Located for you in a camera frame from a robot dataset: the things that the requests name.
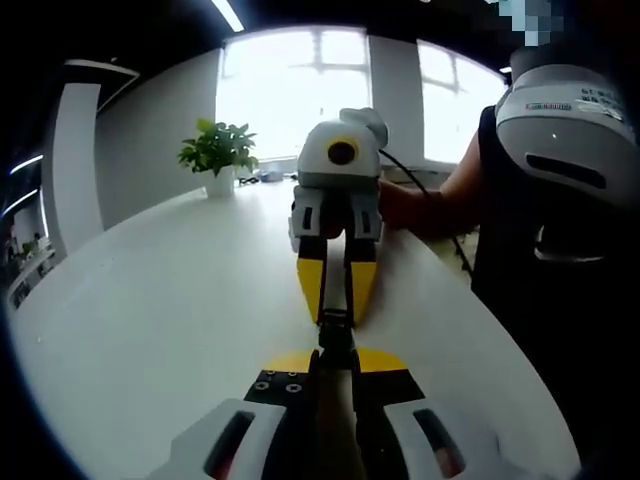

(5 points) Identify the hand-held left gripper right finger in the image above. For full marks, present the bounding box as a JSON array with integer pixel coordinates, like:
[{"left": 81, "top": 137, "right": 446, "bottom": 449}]
[{"left": 349, "top": 346, "right": 502, "bottom": 480}]

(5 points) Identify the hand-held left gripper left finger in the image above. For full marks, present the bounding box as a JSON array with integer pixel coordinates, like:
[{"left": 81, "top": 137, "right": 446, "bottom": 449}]
[{"left": 148, "top": 347, "right": 322, "bottom": 480}]

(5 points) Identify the black plastic buckle part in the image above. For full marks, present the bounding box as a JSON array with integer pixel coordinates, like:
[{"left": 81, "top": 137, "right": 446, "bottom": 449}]
[
  {"left": 321, "top": 308, "right": 352, "bottom": 333},
  {"left": 316, "top": 327, "right": 358, "bottom": 374}
]

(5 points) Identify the person's right hand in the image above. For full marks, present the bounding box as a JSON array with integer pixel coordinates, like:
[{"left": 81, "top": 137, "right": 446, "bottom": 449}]
[{"left": 378, "top": 178, "right": 444, "bottom": 232}]

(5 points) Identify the blue and dark desk clutter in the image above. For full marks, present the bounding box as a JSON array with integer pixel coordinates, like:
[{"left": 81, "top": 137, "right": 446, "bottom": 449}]
[{"left": 234, "top": 166, "right": 297, "bottom": 185}]

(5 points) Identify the green leafy plant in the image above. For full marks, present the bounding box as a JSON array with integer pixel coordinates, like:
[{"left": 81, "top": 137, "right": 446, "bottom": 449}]
[{"left": 176, "top": 117, "right": 261, "bottom": 177}]

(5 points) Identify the white plant pot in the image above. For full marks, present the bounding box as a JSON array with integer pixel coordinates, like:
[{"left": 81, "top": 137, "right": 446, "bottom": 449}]
[{"left": 204, "top": 166, "right": 237, "bottom": 198}]

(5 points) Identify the person's black shirt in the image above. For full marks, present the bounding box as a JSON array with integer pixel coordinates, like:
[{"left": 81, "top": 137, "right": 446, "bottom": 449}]
[{"left": 468, "top": 43, "right": 640, "bottom": 480}]

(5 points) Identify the long ceiling light strip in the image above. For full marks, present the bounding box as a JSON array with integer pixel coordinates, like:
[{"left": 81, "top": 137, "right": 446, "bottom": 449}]
[{"left": 211, "top": 0, "right": 247, "bottom": 32}]

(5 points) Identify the white grey chest device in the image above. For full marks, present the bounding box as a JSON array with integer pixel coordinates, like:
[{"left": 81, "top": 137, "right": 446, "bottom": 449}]
[{"left": 494, "top": 63, "right": 639, "bottom": 264}]

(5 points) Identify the white office desk row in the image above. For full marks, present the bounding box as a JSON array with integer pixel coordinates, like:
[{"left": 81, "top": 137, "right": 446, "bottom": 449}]
[{"left": 7, "top": 244, "right": 59, "bottom": 309}]

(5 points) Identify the curved ceiling light strip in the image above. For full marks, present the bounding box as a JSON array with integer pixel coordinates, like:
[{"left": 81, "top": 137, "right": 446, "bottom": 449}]
[
  {"left": 8, "top": 153, "right": 45, "bottom": 175},
  {"left": 1, "top": 188, "right": 40, "bottom": 217}
]

